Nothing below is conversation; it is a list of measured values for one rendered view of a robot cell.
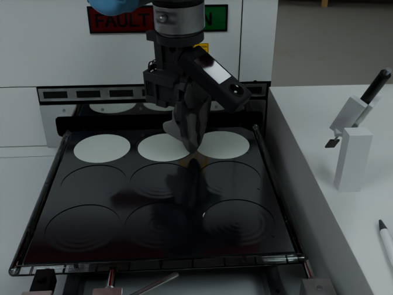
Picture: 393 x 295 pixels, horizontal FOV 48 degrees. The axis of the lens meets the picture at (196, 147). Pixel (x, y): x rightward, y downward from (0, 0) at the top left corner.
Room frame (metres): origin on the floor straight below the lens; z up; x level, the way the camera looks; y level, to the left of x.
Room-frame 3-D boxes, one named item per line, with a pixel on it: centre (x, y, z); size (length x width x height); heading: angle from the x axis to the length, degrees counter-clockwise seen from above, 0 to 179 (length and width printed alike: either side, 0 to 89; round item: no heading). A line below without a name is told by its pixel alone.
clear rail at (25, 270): (0.41, 0.04, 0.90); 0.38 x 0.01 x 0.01; 93
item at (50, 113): (0.80, 0.08, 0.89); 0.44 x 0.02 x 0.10; 93
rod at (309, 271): (0.39, -0.14, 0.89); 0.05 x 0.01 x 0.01; 3
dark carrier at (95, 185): (0.59, 0.06, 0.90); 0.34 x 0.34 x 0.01; 3
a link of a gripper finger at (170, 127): (0.65, 0.03, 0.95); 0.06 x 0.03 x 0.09; 58
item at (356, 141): (0.49, -0.20, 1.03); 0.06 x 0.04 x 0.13; 3
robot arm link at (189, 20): (0.66, 0.03, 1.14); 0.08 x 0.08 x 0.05
